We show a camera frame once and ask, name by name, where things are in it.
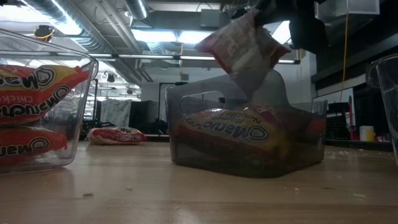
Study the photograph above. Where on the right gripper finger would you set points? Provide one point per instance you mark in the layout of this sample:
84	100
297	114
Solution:
273	12

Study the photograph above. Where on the red Maruchan beef noodle pack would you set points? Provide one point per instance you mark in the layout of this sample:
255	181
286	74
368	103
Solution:
233	127
242	49
115	137

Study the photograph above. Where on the grey translucent plastic bin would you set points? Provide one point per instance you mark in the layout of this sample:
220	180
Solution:
276	93

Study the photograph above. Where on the orange Maruchan chicken noodle pack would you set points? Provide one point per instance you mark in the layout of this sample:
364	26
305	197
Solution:
31	146
31	93

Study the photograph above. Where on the bright ceiling light panel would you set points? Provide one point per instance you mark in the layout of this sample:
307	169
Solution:
281	32
168	36

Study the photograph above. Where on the grey ceiling box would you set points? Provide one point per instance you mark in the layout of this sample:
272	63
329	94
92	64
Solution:
211	18

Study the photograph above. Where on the red pole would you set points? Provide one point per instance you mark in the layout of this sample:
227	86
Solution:
350	118

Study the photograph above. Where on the clear plastic bin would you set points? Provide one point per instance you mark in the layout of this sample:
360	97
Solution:
385	93
88	124

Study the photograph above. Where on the black pegboard panel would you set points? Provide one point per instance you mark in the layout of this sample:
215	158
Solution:
337	127

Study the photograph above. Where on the white yellow container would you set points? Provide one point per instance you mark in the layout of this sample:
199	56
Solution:
367	133

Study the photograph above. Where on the long LED tube light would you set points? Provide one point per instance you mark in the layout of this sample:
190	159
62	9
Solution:
149	57

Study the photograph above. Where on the white cloth cover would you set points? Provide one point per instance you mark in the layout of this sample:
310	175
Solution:
116	111

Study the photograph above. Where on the black metal table frame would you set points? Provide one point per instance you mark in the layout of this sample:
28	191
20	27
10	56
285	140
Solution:
357	144

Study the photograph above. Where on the silver round air duct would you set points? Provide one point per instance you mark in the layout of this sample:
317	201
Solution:
136	7

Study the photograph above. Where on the large ribbed air duct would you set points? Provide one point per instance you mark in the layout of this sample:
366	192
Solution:
90	43

